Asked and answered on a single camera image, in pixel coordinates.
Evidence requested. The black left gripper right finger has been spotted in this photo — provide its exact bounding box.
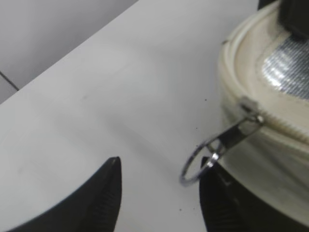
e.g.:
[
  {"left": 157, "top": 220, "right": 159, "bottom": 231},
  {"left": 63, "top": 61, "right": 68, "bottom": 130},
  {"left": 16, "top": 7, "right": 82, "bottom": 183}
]
[{"left": 199, "top": 157, "right": 309, "bottom": 232}]

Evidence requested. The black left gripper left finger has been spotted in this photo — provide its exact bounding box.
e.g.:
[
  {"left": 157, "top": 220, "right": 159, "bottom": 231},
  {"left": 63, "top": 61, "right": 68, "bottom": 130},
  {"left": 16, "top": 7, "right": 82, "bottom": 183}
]
[{"left": 1, "top": 157, "right": 121, "bottom": 232}]

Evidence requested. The silver ring zipper pull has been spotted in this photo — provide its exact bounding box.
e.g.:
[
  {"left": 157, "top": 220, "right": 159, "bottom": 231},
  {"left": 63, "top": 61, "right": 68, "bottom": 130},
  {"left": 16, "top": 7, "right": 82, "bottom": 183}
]
[{"left": 179, "top": 97, "right": 264, "bottom": 187}]

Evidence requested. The cream canvas zipper bag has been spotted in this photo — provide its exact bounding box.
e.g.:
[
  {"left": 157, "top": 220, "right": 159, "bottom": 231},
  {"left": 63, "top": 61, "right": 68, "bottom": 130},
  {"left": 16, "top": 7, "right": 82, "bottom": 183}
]
[{"left": 218, "top": 0, "right": 309, "bottom": 224}]

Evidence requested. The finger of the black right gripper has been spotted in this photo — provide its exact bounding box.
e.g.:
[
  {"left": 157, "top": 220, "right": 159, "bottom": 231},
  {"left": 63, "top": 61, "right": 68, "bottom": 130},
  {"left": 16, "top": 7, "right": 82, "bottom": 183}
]
[{"left": 279, "top": 0, "right": 309, "bottom": 39}]

